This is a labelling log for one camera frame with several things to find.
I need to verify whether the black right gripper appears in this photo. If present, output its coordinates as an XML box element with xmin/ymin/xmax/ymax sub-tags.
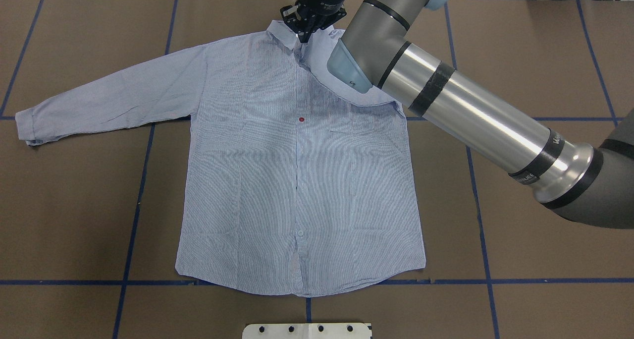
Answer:
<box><xmin>280</xmin><ymin>0</ymin><xmax>347</xmax><ymax>44</ymax></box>

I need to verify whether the light blue striped shirt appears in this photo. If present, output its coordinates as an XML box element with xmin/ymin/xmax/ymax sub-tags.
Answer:
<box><xmin>15</xmin><ymin>20</ymin><xmax>426</xmax><ymax>297</ymax></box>

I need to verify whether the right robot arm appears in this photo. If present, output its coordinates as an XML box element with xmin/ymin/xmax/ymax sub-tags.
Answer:
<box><xmin>318</xmin><ymin>0</ymin><xmax>634</xmax><ymax>229</ymax></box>

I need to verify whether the brown paper table cover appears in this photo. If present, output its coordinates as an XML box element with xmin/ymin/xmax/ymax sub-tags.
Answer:
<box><xmin>1</xmin><ymin>0</ymin><xmax>634</xmax><ymax>339</ymax></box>

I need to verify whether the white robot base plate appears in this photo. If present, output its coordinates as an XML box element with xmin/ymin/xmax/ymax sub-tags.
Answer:
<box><xmin>242</xmin><ymin>323</ymin><xmax>373</xmax><ymax>339</ymax></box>

